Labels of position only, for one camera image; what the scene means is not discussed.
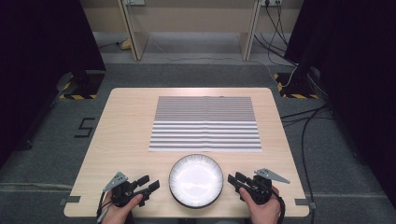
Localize light wooden desk frame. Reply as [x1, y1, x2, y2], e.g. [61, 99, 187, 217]
[117, 0, 262, 62]

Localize black floor cables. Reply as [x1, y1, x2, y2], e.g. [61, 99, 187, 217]
[279, 104, 332, 224]

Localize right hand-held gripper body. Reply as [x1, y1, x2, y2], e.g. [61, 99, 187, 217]
[246, 167, 291, 205]

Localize black curtain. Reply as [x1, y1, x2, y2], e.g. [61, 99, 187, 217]
[284, 0, 396, 210]
[0, 0, 106, 169]

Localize black tape floor mark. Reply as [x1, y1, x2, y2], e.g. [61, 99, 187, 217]
[74, 117, 96, 139]

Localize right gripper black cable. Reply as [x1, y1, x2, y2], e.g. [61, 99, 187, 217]
[270, 188, 287, 224]

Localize hazard-striped stand base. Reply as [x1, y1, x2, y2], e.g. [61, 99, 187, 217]
[273, 72, 320, 100]
[58, 70, 106, 101]

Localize white ribbed plate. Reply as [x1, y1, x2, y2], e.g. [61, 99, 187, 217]
[168, 153, 225, 209]

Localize white floor cable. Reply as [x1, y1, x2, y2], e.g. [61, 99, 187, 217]
[148, 36, 300, 89]

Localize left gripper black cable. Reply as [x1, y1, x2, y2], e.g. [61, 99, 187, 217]
[95, 190, 114, 224]

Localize person's right hand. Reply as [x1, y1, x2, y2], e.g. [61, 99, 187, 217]
[238, 186, 283, 224]

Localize grey tape strip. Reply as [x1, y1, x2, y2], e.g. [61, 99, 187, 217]
[59, 195, 82, 206]
[294, 198, 318, 210]

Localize black cables from socket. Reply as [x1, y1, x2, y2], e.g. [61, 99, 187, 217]
[253, 3, 300, 68]

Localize grey striped placemat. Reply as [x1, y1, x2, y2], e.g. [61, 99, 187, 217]
[148, 95, 263, 153]

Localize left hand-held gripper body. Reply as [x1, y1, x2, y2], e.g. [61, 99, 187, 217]
[103, 172, 148, 208]

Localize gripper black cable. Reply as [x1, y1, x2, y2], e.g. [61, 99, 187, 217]
[95, 190, 114, 224]
[270, 188, 287, 224]

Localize person's left hand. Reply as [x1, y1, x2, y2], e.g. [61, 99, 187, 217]
[101, 189, 145, 224]

